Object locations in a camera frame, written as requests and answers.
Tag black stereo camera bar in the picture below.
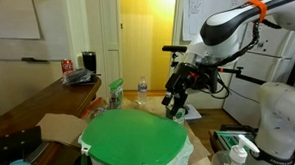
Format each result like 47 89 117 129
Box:
160 44 188 68

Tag whiteboard with tray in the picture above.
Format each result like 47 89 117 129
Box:
0 35 72 65

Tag green trash can lid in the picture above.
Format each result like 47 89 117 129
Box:
78 107 189 165

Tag plain white whiteboard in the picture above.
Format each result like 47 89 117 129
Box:
0 0 44 42

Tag clear pump sanitizer bottle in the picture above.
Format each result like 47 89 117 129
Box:
208 132 261 165

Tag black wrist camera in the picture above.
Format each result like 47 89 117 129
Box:
161 73 182 107

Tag black wrist mount box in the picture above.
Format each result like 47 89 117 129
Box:
202 65 220 94

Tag pale paper napkin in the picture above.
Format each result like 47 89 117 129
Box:
185 103 204 123

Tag handwritten paper sheet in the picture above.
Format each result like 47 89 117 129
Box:
180 0 249 45

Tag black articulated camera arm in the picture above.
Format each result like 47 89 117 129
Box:
217 65 267 86

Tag red soda can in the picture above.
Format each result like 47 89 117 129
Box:
60 59 74 75

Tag light blue round object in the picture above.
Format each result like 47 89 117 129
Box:
8 158 35 165

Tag brown wooden table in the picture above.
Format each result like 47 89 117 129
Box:
0 73 103 165

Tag white refrigerator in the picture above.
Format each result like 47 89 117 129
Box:
221 10 295 131

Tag crumpled clear plastic bag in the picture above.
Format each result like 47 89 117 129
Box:
61 67 98 88

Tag black tumbler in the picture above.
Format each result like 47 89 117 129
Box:
81 51 98 74

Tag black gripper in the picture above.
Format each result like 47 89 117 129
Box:
170 63 207 119

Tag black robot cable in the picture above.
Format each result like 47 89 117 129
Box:
186 13 283 102

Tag white panel door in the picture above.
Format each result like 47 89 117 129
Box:
95 0 125 92

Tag green snack pouch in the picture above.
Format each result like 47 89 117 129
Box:
106 78 125 110

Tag orange velcro strap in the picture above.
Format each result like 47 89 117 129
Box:
246 0 268 23

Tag clear plastic water bottle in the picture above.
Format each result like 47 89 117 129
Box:
136 75 149 105

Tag black whiteboard eraser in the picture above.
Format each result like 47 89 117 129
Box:
20 56 50 63

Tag red strip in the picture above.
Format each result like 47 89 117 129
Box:
81 96 103 120

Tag black riveted case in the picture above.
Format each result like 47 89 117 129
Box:
0 124 49 165

